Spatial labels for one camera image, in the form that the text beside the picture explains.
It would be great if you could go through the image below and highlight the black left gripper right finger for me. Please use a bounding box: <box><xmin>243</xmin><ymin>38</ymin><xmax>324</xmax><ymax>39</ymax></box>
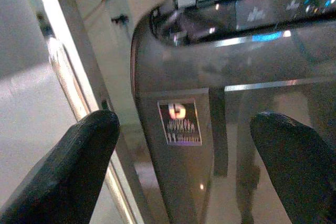
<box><xmin>250</xmin><ymin>112</ymin><xmax>336</xmax><ymax>224</ymax></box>

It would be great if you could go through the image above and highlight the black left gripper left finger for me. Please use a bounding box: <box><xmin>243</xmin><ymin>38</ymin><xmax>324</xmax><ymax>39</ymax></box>
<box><xmin>0</xmin><ymin>109</ymin><xmax>121</xmax><ymax>224</ymax></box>

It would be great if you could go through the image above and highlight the dark grey glossy washing machine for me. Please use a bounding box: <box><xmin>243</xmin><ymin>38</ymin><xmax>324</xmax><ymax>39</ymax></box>
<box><xmin>130</xmin><ymin>0</ymin><xmax>336</xmax><ymax>224</ymax></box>

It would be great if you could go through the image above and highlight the shiny metal pipe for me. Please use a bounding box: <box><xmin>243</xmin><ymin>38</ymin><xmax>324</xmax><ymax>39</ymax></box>
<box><xmin>47</xmin><ymin>37</ymin><xmax>137</xmax><ymax>224</ymax></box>

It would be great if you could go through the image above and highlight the dark sticker with orange logo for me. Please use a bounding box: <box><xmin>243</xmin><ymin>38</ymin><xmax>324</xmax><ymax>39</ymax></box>
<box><xmin>156</xmin><ymin>98</ymin><xmax>203</xmax><ymax>146</ymax></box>

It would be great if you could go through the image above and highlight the small black wall hook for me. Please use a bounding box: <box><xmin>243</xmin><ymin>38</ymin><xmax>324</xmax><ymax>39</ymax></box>
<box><xmin>110</xmin><ymin>14</ymin><xmax>129</xmax><ymax>25</ymax></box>

